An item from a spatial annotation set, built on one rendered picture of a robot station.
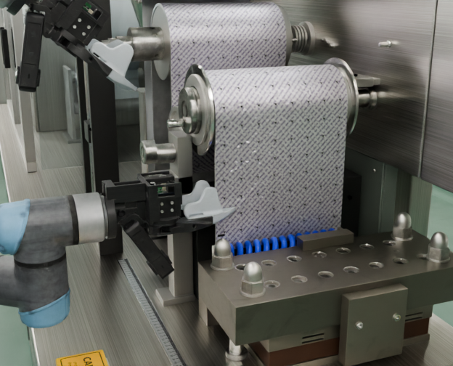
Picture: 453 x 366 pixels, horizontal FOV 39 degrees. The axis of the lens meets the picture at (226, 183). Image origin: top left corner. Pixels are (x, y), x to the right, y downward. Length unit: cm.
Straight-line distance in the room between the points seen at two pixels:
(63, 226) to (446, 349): 62
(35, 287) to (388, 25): 71
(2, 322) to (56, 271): 211
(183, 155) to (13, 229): 30
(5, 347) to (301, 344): 205
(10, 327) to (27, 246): 208
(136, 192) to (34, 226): 15
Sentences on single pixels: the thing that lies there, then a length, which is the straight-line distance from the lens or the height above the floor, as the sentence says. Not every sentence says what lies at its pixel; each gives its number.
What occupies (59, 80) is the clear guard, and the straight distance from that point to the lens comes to 197.
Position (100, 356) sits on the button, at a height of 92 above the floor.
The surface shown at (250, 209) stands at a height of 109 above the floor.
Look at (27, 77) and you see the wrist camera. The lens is 97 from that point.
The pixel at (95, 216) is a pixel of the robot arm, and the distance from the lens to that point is 94.
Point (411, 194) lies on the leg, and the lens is 139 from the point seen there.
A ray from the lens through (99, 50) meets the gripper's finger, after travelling 97.
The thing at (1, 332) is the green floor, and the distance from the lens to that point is 299.
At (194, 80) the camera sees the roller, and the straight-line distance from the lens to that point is 103.
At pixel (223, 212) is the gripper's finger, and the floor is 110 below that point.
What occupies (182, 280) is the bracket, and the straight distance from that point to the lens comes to 115.
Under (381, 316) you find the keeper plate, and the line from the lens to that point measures 98.
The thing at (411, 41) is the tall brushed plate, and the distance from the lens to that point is 109.
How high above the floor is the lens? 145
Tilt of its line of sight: 17 degrees down
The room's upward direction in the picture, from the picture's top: straight up
